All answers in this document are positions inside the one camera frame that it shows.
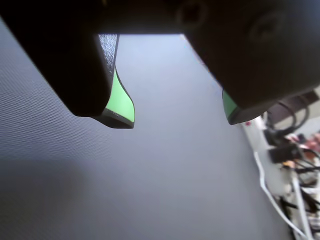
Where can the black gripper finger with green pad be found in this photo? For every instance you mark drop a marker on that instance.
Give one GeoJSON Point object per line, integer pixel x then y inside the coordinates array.
{"type": "Point", "coordinates": [250, 62]}
{"type": "Point", "coordinates": [62, 62]}

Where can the dark grey box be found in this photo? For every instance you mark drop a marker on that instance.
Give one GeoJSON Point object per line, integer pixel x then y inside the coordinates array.
{"type": "Point", "coordinates": [295, 101]}

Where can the black power adapter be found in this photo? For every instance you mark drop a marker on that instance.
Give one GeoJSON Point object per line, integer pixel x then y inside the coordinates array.
{"type": "Point", "coordinates": [282, 153]}

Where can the dark grey textured mat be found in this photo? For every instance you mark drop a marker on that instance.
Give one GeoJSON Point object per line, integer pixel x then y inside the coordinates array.
{"type": "Point", "coordinates": [162, 162]}

